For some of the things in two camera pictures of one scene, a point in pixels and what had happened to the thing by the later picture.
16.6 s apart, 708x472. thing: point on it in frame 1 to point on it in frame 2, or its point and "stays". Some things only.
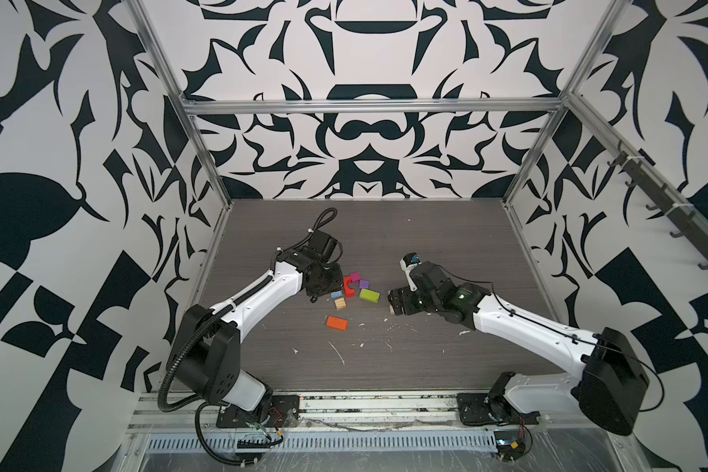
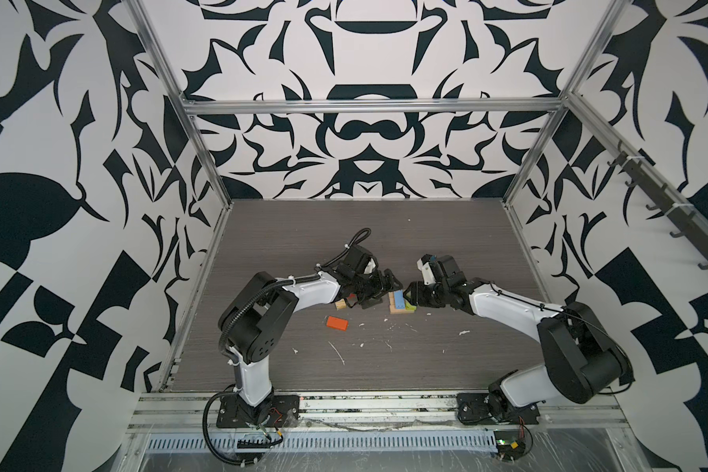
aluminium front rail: (195, 411) stays
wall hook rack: (699, 235) stays
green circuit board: (510, 444) stays
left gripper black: (337, 283) to (391, 280)
